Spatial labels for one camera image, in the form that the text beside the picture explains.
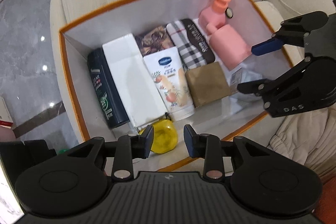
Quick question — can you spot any white Vaseline lotion tube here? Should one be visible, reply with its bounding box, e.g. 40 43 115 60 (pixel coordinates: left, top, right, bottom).
143 47 195 122

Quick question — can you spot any dark green shampoo bottle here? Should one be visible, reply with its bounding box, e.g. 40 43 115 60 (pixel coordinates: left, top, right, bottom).
87 48 129 128

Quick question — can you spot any yellow plastic object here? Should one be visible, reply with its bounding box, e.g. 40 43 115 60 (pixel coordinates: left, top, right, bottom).
150 119 178 154

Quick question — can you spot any plaid fabric pouch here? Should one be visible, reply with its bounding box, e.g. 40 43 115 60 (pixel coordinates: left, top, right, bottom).
166 20 207 71

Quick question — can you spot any orange rimmed storage box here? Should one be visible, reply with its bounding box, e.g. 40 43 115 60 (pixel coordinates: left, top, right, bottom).
58 0 295 172

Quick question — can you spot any white rectangular box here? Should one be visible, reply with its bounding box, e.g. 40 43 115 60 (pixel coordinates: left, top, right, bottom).
102 34 167 127

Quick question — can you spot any brown patterned box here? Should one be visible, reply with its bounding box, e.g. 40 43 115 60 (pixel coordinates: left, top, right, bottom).
135 26 175 56

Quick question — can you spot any clear plastic bag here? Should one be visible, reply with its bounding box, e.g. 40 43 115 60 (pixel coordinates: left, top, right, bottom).
230 61 263 102

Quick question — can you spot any pink rectangular bottle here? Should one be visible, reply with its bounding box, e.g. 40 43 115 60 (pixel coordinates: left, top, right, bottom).
206 23 251 71

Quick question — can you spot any pink pump bottle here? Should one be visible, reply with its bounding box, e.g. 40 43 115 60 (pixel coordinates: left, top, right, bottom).
198 0 231 35

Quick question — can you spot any small round black compact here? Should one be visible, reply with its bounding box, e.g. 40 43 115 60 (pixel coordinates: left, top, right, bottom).
226 7 234 19

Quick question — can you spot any black oval case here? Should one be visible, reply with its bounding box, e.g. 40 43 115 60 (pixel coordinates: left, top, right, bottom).
181 19 215 64

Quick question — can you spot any beige crumpled cloth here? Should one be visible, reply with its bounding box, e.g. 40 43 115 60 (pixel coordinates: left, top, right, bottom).
268 105 336 182

